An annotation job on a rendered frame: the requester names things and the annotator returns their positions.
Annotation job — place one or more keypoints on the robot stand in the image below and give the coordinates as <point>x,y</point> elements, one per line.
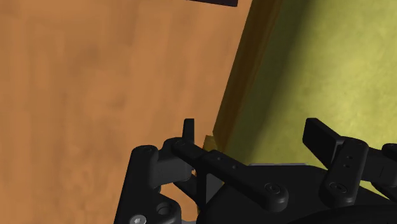
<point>217,2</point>

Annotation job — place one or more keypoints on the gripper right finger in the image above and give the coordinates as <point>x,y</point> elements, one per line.
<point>347,164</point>

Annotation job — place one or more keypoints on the yellow-green bed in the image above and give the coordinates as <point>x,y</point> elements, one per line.
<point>325,68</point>

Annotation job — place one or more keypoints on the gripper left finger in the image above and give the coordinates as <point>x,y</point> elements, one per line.
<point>235,173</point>

